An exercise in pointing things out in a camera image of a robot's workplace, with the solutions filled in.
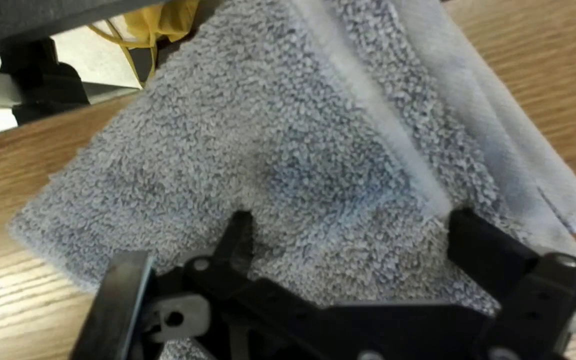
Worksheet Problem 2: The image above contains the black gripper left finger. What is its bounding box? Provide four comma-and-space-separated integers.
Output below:
68, 208, 334, 360

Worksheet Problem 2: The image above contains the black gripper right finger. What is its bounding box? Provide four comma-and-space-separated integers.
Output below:
444, 205, 576, 360

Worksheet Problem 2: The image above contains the grey towel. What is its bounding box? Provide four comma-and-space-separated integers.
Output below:
6, 0, 576, 360

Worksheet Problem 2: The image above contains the yellow cable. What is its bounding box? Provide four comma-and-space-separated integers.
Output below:
89, 0, 203, 86

